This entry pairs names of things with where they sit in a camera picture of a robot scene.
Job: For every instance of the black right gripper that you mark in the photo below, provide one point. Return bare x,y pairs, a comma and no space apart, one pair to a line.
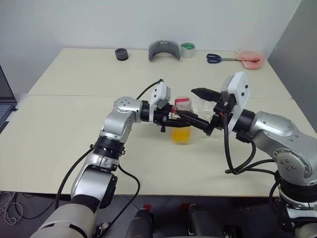
223,116

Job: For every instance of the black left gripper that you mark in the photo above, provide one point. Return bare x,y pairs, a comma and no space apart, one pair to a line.
163,117

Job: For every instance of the clear plastic cup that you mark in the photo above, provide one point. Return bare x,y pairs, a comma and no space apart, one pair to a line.
204,107

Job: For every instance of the cup of orange juice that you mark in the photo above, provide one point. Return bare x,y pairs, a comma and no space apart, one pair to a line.
182,136

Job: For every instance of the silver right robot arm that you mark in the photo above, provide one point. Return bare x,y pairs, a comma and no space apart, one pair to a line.
272,129

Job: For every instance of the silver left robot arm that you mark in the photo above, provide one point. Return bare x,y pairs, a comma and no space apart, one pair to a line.
119,119

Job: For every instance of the green tape roll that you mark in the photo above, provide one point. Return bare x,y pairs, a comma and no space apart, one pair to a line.
188,51

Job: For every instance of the pink cloth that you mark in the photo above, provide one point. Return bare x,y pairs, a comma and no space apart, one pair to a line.
250,59

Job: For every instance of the grey curved headband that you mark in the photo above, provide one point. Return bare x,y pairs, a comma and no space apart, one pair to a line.
154,50

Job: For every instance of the red tag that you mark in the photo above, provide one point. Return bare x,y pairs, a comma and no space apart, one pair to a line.
147,206

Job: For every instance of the dark rounded shape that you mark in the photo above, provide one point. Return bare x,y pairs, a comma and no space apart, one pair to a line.
204,223
142,224

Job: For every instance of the grey laptop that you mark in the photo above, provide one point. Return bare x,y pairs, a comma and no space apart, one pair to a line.
5,99

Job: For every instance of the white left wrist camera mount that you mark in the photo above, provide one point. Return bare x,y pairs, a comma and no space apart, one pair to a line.
159,95

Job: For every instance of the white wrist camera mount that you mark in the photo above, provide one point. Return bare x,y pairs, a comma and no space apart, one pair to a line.
159,95
239,89

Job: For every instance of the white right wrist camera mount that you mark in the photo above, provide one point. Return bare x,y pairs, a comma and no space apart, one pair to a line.
239,89

